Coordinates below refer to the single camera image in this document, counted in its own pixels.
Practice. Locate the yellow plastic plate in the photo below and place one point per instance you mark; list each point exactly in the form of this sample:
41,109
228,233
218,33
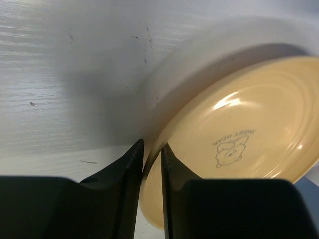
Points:
259,122

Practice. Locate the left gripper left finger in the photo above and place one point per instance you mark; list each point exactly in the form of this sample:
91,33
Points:
101,206

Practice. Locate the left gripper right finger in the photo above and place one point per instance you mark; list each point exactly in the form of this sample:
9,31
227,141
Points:
196,208

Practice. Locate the blue plastic cup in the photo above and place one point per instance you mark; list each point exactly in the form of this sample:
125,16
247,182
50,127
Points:
308,189

